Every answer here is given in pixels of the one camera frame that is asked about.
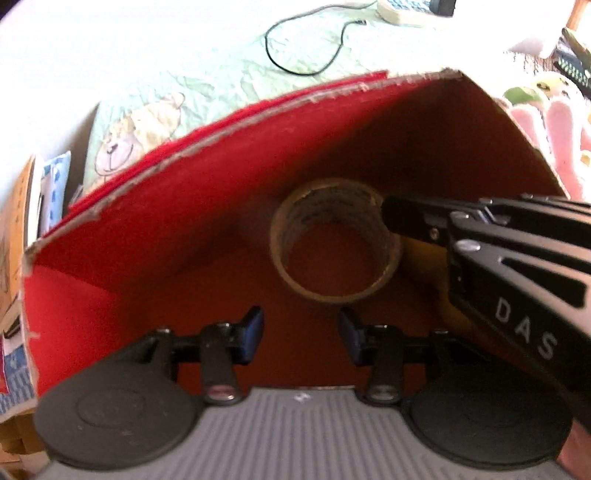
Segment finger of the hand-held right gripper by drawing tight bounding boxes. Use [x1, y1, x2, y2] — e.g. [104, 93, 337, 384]
[478, 196, 591, 232]
[382, 196, 462, 243]

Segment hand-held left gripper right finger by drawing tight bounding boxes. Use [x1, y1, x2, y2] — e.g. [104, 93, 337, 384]
[337, 308, 467, 407]

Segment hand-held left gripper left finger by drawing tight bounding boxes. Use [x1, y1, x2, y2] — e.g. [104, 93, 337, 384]
[131, 305, 265, 407]

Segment yellow-brown object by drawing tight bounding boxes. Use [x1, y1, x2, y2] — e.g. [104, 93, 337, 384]
[401, 235, 490, 335]

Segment brown packing tape roll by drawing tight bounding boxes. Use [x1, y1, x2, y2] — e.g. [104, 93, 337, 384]
[269, 178, 403, 306]

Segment large red cardboard box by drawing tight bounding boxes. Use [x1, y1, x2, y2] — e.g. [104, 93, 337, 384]
[21, 69, 571, 400]

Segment pink plush toy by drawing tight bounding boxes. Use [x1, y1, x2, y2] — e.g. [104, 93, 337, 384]
[508, 97, 591, 204]

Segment green plush toy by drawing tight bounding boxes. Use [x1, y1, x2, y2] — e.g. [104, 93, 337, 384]
[502, 85, 546, 106]

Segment yellow white plush toy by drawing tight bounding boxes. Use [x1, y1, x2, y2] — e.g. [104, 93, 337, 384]
[530, 73, 583, 101]

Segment dark striped object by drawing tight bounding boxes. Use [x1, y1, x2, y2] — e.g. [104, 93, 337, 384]
[553, 27, 591, 99]

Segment white power strip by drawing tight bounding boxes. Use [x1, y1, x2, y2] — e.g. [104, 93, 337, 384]
[376, 0, 435, 26]

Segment blue white patterned cloth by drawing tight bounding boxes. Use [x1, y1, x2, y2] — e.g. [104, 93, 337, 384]
[38, 151, 73, 237]

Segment light crinkled printed blanket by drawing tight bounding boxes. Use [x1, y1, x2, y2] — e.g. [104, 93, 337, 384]
[69, 9, 462, 204]

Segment stack of books and papers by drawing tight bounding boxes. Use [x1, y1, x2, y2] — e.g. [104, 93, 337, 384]
[0, 154, 42, 421]

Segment black cable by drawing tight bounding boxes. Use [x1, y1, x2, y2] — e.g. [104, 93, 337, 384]
[265, 0, 377, 77]

